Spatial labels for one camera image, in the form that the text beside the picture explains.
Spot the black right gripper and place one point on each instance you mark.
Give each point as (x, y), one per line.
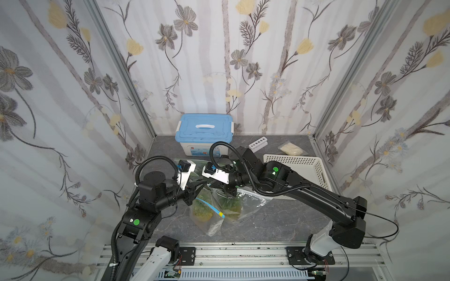
(228, 187)

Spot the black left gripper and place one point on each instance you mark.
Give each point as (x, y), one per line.
(190, 194)

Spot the yellow pineapple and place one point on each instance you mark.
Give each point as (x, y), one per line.
(231, 207)
(201, 211)

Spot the clear bag blue zipper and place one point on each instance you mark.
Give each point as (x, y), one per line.
(243, 205)
(211, 227)

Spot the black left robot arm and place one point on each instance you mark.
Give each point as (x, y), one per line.
(153, 193)

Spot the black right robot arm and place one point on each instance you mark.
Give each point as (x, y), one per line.
(234, 168)

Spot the small bag of rice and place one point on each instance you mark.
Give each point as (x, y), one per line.
(291, 149)

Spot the white test tube rack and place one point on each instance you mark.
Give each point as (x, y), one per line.
(258, 144)

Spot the blue lid storage box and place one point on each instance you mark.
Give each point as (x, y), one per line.
(196, 133)

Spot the white perforated plastic basket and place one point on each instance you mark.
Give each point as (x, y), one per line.
(309, 167)

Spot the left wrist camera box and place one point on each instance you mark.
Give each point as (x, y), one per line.
(186, 167)

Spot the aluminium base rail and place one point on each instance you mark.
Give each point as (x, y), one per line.
(362, 264)

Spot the white vented cable duct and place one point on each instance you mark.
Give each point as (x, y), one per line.
(264, 274)

